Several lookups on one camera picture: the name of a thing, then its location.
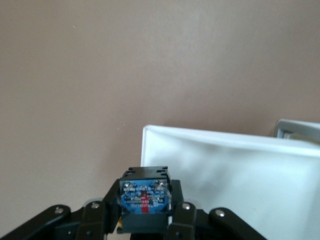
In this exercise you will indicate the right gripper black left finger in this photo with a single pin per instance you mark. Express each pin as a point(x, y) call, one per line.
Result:
point(95, 217)

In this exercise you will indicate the black button module blue board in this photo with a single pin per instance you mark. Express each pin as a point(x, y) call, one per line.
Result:
point(143, 197)

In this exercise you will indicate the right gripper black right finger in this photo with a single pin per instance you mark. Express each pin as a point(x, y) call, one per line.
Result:
point(183, 220)

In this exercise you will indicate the white plastic drawer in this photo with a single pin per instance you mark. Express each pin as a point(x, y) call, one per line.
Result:
point(250, 175)

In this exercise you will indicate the white drawer cabinet grey frame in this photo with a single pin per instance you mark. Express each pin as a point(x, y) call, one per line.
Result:
point(287, 127)

